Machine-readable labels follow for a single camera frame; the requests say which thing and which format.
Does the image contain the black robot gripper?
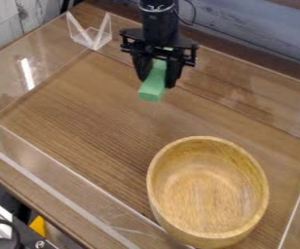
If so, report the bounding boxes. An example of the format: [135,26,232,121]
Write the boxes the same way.
[119,8,198,89]

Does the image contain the green rectangular block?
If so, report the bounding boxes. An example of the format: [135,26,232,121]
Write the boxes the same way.
[137,58,167,102]

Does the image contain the brown wooden bowl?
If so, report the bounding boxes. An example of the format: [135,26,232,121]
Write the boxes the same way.
[145,136,270,249]

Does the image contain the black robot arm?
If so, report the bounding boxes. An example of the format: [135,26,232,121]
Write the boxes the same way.
[119,0,198,89]

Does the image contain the yellow and black device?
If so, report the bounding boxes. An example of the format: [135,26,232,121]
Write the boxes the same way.
[0,181,85,249]

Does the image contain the clear acrylic corner bracket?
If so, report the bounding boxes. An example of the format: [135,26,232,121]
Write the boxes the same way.
[65,13,112,51]

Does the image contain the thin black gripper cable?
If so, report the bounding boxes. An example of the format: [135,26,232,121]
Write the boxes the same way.
[174,0,198,27]

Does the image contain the clear acrylic enclosure walls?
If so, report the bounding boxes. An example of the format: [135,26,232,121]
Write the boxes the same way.
[0,18,300,249]

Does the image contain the black cable at corner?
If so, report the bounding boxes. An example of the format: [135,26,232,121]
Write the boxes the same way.
[0,218,24,249]

